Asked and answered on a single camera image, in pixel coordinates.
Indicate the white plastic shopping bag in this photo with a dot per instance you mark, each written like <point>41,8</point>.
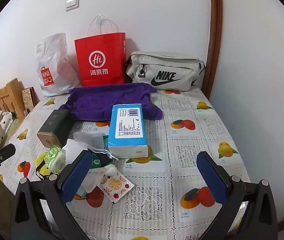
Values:
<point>54,55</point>

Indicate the white light switch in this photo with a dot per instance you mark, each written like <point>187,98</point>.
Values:
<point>71,3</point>

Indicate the wooden door frame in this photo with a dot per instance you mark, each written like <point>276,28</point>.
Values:
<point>215,30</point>

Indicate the grey waist bag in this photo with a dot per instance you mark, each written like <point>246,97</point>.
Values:
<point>167,62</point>

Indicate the dark box with wooden end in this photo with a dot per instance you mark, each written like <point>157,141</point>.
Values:
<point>56,122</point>

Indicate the red paper bag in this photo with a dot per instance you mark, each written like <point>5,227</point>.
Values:
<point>86,47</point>

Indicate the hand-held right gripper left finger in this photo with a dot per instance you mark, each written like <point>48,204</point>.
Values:
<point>78,177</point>

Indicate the clear plastic snack packet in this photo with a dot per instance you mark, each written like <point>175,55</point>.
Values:
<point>86,140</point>

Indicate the pale green tissue packet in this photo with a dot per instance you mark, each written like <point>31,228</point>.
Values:
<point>54,157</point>

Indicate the spotted white pillow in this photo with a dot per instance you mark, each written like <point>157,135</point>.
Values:
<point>4,120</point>

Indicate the orange fruit print packet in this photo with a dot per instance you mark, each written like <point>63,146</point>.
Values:
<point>117,185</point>

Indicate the fruit print tablecloth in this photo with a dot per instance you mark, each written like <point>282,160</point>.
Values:
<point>182,135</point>

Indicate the purple towel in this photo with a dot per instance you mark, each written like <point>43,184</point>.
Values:
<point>94,100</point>

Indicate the wooden headboard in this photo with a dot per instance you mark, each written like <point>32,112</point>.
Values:
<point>6,95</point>

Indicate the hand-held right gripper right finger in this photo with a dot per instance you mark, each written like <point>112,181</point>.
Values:
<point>212,177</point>

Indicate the mint green sock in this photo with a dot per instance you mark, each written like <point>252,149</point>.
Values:
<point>81,193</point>

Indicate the blue tissue pack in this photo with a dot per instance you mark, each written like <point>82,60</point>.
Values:
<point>129,135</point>

